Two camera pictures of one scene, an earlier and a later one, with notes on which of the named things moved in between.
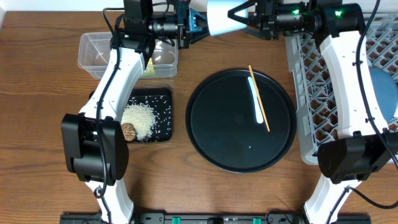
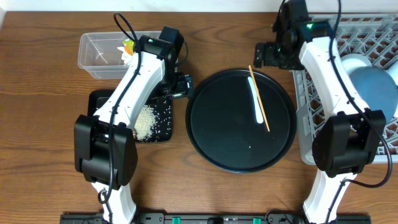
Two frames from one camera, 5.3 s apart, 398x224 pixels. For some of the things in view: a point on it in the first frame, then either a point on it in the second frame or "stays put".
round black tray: (222, 126) stays put
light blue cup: (219, 21) to (388, 86)
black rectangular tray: (160, 101) stays put
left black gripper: (186, 28) to (182, 86)
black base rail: (213, 218) stays put
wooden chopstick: (260, 101) stays put
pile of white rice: (142, 117) stays put
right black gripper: (263, 22) to (263, 54)
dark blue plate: (386, 91) stays put
